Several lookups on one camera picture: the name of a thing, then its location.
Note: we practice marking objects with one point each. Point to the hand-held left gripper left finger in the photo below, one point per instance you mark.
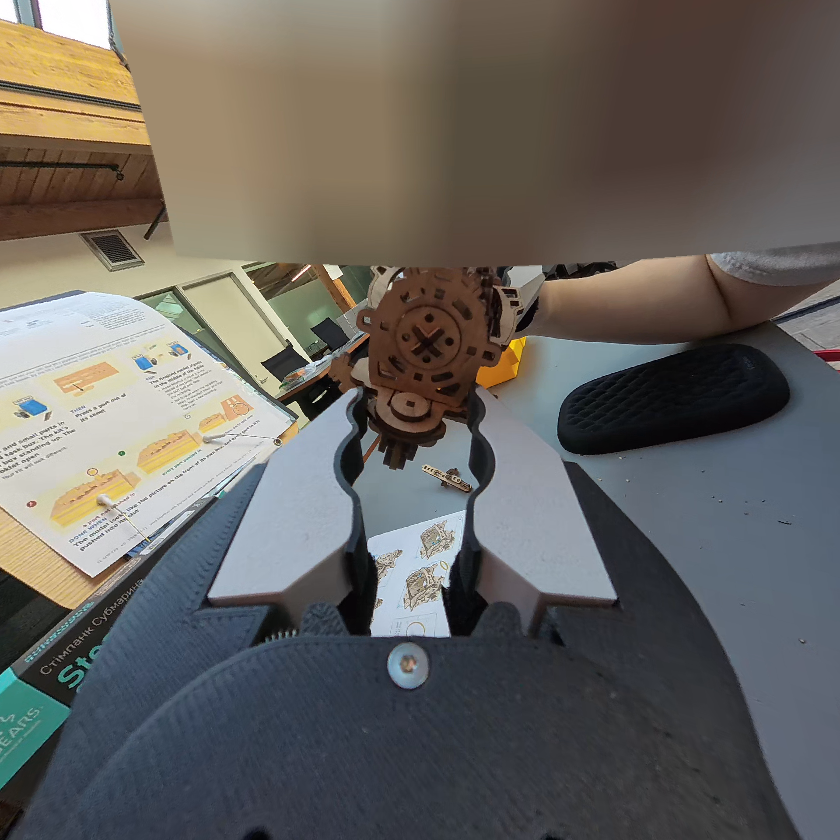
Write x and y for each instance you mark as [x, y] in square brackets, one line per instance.
[289, 518]

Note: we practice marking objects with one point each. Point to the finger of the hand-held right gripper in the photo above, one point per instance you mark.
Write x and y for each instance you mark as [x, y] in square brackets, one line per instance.
[525, 302]

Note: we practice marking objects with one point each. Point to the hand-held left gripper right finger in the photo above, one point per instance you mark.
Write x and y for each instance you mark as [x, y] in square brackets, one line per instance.
[531, 518]

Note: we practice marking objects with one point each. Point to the wooden mechanical gear model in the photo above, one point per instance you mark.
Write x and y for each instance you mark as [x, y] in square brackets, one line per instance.
[426, 348]

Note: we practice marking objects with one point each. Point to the person's right forearm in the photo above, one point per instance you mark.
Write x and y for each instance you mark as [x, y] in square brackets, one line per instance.
[623, 302]

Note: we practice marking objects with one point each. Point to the grey desk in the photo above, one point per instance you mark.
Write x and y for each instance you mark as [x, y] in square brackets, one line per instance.
[689, 525]

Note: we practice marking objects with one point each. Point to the yellow plastic bin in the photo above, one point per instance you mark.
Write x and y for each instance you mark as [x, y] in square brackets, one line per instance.
[505, 364]

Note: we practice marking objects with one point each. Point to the flat wooden lever part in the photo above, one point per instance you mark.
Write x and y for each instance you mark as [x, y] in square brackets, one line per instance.
[453, 482]

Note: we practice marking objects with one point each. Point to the open instruction booklet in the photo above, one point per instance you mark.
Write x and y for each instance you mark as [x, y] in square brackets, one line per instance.
[420, 564]

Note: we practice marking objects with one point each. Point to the black mesh chair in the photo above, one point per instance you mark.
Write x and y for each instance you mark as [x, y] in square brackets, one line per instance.
[285, 367]

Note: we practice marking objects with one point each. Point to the black padded wrist rest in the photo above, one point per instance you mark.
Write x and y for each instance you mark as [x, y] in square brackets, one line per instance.
[676, 400]

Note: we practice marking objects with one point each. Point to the black office chair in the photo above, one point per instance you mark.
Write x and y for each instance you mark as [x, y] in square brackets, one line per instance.
[328, 334]

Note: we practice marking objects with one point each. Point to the person's white shirt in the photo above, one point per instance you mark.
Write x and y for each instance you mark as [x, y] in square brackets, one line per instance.
[774, 269]

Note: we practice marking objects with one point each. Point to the black model kit box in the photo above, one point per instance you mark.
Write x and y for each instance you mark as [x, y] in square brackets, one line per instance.
[59, 663]

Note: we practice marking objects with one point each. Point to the wall air vent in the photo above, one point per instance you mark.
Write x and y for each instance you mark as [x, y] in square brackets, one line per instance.
[111, 249]

